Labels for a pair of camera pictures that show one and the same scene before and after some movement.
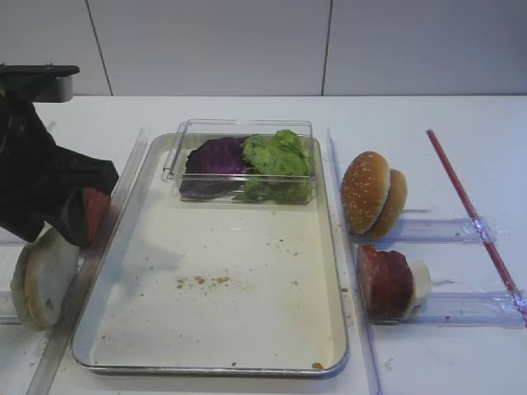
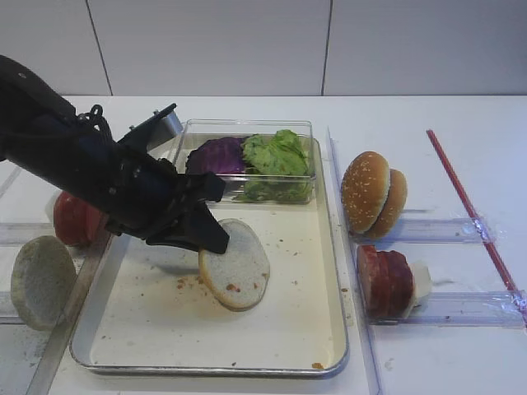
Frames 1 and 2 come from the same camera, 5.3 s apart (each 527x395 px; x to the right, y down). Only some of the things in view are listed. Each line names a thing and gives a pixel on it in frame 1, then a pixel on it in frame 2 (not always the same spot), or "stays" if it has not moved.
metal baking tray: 214,288 stays
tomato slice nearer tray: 97,206 stays
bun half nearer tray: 49,274 to 237,279
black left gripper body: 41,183 to 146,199
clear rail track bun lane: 8,313 stays
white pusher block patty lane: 422,282 stays
